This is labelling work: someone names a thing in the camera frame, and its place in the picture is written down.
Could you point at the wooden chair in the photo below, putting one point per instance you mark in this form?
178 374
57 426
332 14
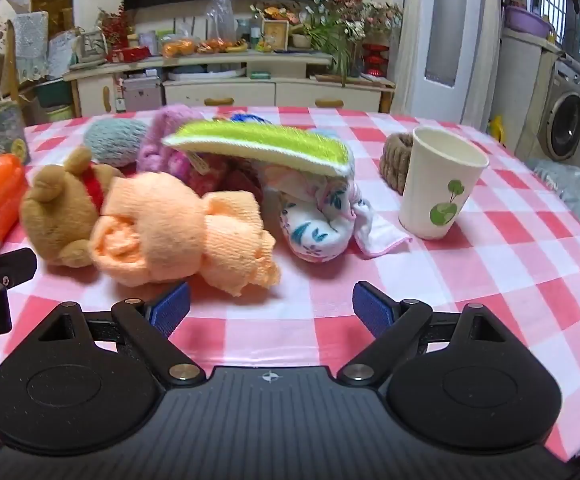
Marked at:
9 60

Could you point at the white lace cloth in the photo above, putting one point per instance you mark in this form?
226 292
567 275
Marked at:
31 45

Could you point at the red berry branches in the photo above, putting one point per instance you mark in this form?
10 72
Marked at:
116 27

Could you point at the red checked tablecloth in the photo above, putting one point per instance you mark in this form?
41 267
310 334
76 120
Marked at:
494 270

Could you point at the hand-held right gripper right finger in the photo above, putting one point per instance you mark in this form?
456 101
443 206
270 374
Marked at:
372 307

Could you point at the bag of oranges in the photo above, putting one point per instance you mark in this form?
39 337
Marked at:
180 48

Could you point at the green and white plush cloth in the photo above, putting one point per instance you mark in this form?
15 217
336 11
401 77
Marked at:
250 142

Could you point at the white side cabinet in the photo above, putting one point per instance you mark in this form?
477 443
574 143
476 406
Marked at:
522 90

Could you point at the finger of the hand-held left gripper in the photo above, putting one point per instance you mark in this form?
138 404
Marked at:
5 267

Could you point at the photo frame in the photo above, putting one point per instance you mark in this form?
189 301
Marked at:
275 35

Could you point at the purple basin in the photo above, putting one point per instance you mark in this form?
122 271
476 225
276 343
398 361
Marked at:
527 20

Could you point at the silver washing machine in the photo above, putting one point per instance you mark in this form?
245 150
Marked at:
564 115

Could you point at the brown teddy bear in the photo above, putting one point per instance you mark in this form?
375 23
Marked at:
50 210

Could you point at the pink storage box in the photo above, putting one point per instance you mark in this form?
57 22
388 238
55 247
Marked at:
141 94

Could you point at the pink fuzzy sock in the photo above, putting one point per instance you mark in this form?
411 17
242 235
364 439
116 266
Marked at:
167 125

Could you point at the clear plastic bag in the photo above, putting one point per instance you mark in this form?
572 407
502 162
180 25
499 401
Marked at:
221 20

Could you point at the grey patterned blanket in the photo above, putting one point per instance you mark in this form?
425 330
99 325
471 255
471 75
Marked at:
579 195

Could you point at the grey-green fuzzy sock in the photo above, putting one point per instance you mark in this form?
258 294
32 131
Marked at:
112 142

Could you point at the white floral cloth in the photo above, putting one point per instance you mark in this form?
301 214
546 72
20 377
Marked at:
315 225

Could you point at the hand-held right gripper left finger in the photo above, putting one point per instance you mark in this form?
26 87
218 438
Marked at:
172 307

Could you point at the potted flowers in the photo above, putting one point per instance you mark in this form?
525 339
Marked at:
345 25

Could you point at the green bucket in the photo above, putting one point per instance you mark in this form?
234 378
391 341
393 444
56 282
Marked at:
54 100

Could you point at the white standing air conditioner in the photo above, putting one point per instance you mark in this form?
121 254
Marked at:
439 35

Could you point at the red stand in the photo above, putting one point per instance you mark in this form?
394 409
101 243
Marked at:
375 60

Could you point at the cream television cabinet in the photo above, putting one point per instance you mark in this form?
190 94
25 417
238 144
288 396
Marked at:
220 92

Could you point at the red box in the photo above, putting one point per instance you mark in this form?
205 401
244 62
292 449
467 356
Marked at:
127 54

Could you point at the pile of mixed fruit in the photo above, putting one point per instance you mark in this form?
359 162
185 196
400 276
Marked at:
222 46

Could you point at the maroon fuzzy cloth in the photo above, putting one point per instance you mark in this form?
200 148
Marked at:
225 175

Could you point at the peach towel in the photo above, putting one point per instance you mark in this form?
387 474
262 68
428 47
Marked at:
170 230

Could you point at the white paper cup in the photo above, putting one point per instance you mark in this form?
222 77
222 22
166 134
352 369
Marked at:
434 180

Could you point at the yellow toy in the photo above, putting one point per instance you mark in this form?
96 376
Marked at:
496 130

